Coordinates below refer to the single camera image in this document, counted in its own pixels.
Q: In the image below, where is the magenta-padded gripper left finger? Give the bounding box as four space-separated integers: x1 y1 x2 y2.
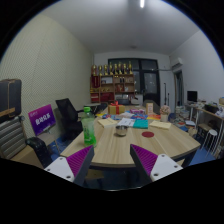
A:
44 145 95 187

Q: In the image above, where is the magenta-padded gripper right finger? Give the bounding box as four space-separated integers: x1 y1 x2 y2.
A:
129 143 184 186

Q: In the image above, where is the flat round red coaster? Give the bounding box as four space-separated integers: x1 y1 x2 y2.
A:
141 130 156 139

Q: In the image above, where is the green drink bottle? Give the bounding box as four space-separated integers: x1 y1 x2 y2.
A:
80 106 98 148

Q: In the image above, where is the teal notebook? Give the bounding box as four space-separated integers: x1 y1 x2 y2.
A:
132 119 150 130

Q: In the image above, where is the small steel cup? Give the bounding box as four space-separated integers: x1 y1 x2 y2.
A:
115 125 129 137

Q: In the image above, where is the black office chair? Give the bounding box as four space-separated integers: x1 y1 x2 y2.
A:
54 97 86 141

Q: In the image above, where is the white paper sheet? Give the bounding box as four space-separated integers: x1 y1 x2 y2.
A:
116 117 136 128

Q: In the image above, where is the purple sign board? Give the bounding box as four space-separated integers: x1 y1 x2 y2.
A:
27 103 57 137

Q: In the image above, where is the flower bouquet in white pot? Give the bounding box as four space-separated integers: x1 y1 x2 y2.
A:
159 104 172 123

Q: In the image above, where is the pale yellow paper pad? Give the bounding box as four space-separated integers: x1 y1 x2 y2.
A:
97 117 118 129

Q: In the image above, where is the orange carton box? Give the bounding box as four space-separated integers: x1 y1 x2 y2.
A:
145 102 155 116

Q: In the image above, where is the white stool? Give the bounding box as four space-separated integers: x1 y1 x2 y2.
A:
202 128 219 156

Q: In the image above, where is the striped grey chair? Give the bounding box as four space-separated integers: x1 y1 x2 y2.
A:
0 117 28 160

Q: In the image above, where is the yellow gift box red ribbon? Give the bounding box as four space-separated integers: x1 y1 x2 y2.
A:
107 101 126 116

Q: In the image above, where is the side desk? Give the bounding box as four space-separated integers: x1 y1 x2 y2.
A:
187 103 224 141

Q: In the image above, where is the computer monitor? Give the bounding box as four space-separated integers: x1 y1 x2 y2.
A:
186 90 199 103

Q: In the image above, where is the dark glass door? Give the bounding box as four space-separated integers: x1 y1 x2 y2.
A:
139 59 162 107

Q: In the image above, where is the wooden shelf unit with trophies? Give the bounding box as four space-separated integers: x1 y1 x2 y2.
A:
89 61 137 104

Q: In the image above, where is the black suitcase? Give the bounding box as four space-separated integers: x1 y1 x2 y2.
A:
0 78 23 124

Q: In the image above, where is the wall air conditioner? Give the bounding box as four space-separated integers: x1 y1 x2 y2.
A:
170 57 185 71

